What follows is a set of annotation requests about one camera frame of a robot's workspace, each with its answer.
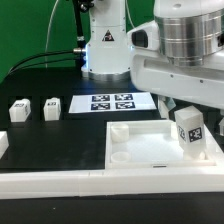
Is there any white fiducial marker sheet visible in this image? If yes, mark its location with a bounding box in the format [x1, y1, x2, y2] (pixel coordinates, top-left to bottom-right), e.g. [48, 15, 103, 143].
[69, 92, 156, 114]

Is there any white U-shaped fence wall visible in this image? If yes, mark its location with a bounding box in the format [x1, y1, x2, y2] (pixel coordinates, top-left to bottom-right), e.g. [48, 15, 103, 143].
[0, 131, 224, 200]

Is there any grey thin cable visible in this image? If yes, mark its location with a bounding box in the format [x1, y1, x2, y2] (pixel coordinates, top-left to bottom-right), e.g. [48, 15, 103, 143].
[44, 0, 62, 69]

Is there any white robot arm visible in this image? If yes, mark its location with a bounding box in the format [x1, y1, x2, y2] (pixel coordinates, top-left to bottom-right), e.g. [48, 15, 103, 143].
[82, 0, 224, 110]

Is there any black cable bundle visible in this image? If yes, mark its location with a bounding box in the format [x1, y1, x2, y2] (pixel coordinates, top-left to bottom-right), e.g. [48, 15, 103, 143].
[7, 49, 86, 75]

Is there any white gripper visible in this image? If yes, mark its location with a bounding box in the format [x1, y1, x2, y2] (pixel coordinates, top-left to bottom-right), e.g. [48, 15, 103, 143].
[128, 21, 224, 110]

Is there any white square tabletop tray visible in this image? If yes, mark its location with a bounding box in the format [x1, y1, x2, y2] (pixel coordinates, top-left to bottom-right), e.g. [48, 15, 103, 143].
[105, 120, 224, 169]

